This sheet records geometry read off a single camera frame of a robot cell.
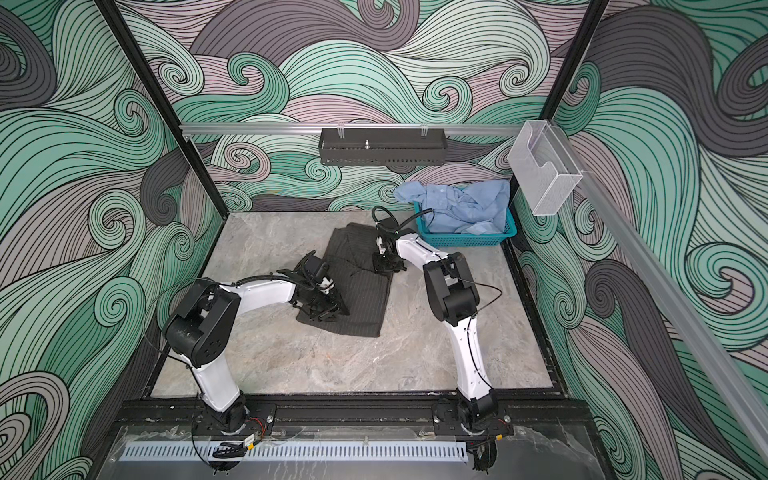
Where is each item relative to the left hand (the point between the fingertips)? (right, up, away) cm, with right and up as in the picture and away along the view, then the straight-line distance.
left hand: (346, 312), depth 90 cm
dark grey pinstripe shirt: (+5, +7, +4) cm, 10 cm away
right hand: (+11, +12, +13) cm, 21 cm away
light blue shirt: (+49, +34, +22) cm, 64 cm away
